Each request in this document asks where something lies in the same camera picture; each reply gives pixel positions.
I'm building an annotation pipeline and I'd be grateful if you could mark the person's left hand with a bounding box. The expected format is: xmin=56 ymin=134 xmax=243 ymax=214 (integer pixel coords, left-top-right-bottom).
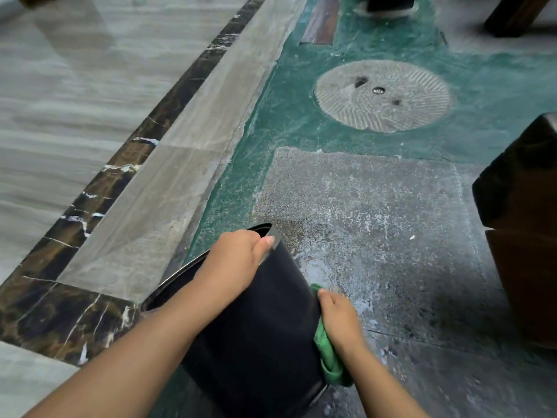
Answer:
xmin=195 ymin=230 xmax=276 ymax=297

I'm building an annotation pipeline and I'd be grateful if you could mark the person's right hand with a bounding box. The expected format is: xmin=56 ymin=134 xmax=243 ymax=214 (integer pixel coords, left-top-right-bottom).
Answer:
xmin=317 ymin=288 xmax=363 ymax=349

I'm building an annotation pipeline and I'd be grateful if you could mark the green cleaning cloth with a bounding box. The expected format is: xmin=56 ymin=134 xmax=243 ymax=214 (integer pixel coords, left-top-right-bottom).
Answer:
xmin=310 ymin=284 xmax=354 ymax=388

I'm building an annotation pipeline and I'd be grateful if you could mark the black plastic bin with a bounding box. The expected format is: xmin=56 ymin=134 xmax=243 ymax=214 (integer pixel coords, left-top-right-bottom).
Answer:
xmin=140 ymin=223 xmax=329 ymax=418

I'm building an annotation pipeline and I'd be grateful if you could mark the person's left forearm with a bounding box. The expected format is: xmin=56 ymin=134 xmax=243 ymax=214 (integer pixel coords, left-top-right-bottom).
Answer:
xmin=22 ymin=278 xmax=231 ymax=418

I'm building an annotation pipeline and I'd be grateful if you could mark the person's right forearm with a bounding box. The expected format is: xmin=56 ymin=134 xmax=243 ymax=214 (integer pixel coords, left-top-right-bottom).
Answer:
xmin=333 ymin=335 xmax=429 ymax=418

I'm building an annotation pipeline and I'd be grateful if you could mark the round stone millstone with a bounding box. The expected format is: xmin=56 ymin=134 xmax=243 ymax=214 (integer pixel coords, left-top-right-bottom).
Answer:
xmin=313 ymin=60 xmax=453 ymax=134

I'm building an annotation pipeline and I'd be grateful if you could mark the dark wooden furniture block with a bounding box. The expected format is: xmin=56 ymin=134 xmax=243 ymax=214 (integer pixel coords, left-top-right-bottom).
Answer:
xmin=472 ymin=112 xmax=557 ymax=349

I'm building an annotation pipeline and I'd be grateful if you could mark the brown wooden plank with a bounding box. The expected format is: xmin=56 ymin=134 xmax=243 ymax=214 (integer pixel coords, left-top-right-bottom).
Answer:
xmin=301 ymin=0 xmax=342 ymax=45

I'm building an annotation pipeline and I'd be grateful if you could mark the dark wooden furniture leg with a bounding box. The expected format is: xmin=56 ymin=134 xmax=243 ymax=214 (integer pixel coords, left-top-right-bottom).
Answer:
xmin=484 ymin=0 xmax=554 ymax=38

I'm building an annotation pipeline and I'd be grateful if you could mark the dark post with base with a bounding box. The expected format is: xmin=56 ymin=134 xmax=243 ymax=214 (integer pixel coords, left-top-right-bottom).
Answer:
xmin=356 ymin=0 xmax=419 ymax=18

